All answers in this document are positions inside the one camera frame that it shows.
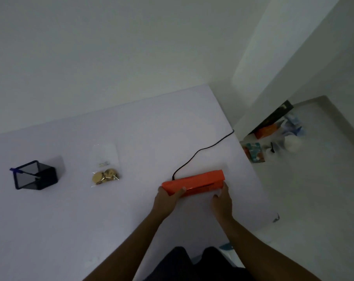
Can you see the person's right hand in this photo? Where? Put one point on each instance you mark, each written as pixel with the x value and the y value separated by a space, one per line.
pixel 223 203

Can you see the person's left hand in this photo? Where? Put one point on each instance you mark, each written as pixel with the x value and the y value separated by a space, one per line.
pixel 164 201

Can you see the person's right thumb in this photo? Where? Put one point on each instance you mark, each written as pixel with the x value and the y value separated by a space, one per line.
pixel 216 198

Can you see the person's left thumb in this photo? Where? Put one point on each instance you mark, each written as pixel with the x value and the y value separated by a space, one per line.
pixel 179 192

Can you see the orange bag sealer machine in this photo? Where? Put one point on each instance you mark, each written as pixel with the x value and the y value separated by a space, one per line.
pixel 194 183

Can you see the person's right forearm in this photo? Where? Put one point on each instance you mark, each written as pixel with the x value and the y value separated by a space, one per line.
pixel 264 250

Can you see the person's left forearm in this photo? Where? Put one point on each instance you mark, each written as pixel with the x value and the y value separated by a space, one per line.
pixel 127 247

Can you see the teal patterned box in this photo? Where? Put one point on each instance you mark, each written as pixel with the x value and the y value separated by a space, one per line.
pixel 254 152

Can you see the person's dark trousers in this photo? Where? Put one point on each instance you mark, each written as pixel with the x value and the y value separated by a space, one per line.
pixel 194 264

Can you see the black clip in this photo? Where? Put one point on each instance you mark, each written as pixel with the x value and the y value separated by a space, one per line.
pixel 272 148

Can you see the clear bag of gold coins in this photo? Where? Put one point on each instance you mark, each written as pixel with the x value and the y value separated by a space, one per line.
pixel 105 165

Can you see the orange box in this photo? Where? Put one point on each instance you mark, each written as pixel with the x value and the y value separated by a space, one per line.
pixel 267 130

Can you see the white plastic bag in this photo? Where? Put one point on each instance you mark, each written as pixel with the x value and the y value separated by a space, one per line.
pixel 292 143

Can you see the blue and white packet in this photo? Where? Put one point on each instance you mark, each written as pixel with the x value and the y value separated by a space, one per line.
pixel 292 124

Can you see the black mesh pen holder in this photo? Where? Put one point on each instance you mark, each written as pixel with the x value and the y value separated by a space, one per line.
pixel 36 175

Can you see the blue pen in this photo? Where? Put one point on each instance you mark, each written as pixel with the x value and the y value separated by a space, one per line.
pixel 17 170

